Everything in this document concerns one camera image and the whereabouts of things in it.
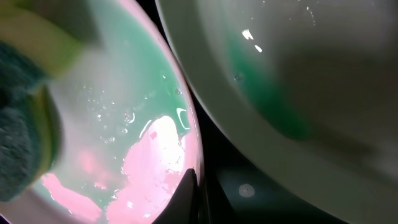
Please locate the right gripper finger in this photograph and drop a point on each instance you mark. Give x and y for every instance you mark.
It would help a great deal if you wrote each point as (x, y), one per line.
(182, 207)

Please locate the white plate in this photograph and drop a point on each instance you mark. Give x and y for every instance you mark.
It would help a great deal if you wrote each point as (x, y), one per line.
(128, 129)

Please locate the mint plate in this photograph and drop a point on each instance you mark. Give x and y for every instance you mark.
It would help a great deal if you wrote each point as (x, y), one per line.
(306, 90)

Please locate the green scouring sponge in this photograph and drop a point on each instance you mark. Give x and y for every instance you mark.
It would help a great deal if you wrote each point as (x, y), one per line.
(33, 53)

